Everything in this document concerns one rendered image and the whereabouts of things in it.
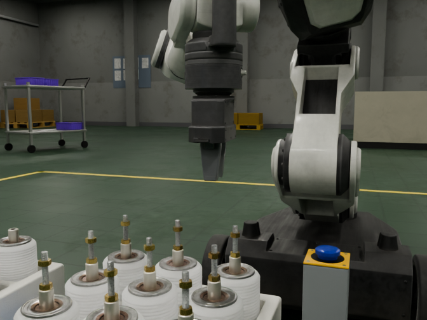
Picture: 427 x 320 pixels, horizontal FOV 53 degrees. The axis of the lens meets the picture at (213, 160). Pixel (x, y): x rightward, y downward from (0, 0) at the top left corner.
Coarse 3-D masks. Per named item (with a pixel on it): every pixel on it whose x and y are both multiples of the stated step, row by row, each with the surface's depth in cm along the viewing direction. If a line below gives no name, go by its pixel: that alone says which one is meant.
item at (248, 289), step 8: (256, 272) 80; (224, 280) 77; (232, 280) 77; (240, 280) 77; (248, 280) 77; (256, 280) 78; (232, 288) 76; (240, 288) 76; (248, 288) 77; (256, 288) 78; (240, 296) 76; (248, 296) 77; (256, 296) 78; (248, 304) 77; (256, 304) 79; (248, 312) 77; (256, 312) 79
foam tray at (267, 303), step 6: (264, 294) 87; (264, 300) 84; (270, 300) 84; (276, 300) 84; (264, 306) 82; (270, 306) 82; (276, 306) 82; (264, 312) 79; (270, 312) 79; (276, 312) 81; (258, 318) 77; (264, 318) 77; (270, 318) 77; (276, 318) 82
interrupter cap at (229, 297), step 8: (200, 288) 72; (224, 288) 72; (192, 296) 69; (200, 296) 70; (224, 296) 70; (232, 296) 70; (200, 304) 67; (208, 304) 67; (216, 304) 67; (224, 304) 66; (232, 304) 67
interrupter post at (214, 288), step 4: (208, 280) 69; (220, 280) 69; (208, 284) 69; (212, 284) 68; (216, 284) 68; (220, 284) 69; (208, 288) 69; (212, 288) 68; (216, 288) 68; (220, 288) 69; (208, 292) 69; (212, 292) 68; (216, 292) 68; (220, 292) 69; (208, 296) 69; (212, 296) 68; (216, 296) 68; (220, 296) 69
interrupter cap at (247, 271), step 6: (222, 264) 83; (228, 264) 84; (246, 264) 83; (222, 270) 80; (228, 270) 81; (246, 270) 80; (252, 270) 80; (222, 276) 78; (228, 276) 77; (234, 276) 78; (240, 276) 77; (246, 276) 77
